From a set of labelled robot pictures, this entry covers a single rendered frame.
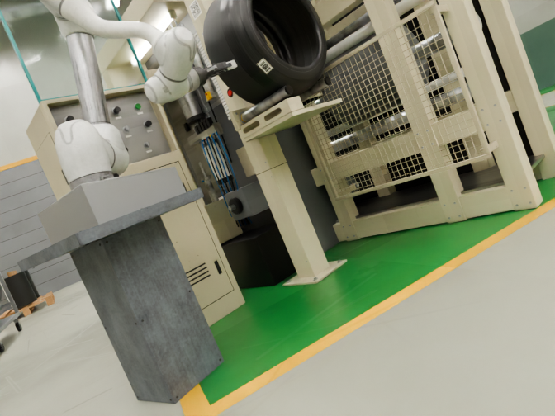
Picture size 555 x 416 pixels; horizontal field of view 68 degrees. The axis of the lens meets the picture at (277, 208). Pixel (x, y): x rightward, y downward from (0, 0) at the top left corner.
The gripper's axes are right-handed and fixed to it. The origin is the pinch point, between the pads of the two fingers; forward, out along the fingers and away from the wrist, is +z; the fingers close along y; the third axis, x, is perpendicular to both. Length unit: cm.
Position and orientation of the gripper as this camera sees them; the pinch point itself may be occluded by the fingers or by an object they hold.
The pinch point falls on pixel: (229, 65)
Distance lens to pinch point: 185.5
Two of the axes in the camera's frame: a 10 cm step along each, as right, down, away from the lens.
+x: 4.7, 8.7, 1.7
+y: -6.3, 1.9, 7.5
